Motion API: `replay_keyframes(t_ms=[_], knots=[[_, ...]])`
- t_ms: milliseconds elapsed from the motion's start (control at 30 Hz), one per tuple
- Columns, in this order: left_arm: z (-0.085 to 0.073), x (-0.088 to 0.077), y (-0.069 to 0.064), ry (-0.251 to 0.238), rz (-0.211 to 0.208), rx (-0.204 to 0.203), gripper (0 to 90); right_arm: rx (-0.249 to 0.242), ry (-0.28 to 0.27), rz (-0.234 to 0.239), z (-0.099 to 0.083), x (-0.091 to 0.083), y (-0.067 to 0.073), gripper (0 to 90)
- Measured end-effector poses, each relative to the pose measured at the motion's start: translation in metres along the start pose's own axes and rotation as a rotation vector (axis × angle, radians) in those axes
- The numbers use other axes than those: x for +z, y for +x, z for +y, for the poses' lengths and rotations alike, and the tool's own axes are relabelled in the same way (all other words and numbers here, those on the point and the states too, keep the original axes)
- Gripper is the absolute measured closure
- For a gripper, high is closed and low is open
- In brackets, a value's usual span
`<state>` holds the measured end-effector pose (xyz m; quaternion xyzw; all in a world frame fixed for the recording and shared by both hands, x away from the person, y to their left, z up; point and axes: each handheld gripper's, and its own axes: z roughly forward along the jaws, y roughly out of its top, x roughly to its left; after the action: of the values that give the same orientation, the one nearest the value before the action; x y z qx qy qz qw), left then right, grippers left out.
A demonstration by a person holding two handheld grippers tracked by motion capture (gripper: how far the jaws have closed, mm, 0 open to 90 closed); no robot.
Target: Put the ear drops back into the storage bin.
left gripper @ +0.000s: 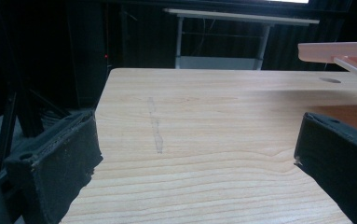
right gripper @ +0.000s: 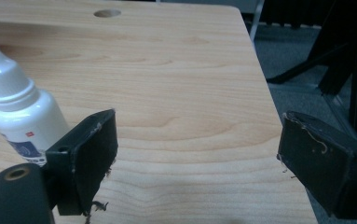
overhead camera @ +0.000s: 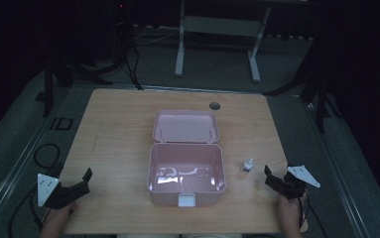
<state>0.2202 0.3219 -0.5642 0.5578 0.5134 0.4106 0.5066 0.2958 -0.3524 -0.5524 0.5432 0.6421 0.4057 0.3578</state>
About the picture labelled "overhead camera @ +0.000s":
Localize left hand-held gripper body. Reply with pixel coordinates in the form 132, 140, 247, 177
37, 173, 71, 210

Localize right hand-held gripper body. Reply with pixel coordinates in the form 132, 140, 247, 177
283, 165, 321, 200

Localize small white dropper bottle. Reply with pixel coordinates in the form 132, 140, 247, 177
242, 158, 255, 174

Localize pink plastic box with lid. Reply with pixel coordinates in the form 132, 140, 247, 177
146, 108, 227, 208

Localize person's left hand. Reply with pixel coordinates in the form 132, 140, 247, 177
49, 201, 78, 220

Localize person's right hand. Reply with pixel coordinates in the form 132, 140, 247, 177
277, 191, 309, 220

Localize black tripod stand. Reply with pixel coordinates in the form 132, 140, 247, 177
42, 39, 114, 118
262, 49, 342, 135

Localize black looped floor cable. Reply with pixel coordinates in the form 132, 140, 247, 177
33, 143, 63, 172

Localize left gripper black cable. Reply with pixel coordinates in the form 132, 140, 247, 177
8, 184, 52, 238

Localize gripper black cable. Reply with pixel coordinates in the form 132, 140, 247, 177
297, 189, 329, 238
8, 184, 52, 238

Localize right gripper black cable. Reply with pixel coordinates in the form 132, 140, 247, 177
297, 189, 329, 238

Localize black hanging cable bundle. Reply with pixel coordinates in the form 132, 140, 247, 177
123, 19, 145, 91

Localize white metal desk frame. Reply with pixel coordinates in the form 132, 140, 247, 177
174, 0, 273, 83

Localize white floor cable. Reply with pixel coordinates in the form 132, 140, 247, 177
131, 28, 183, 47

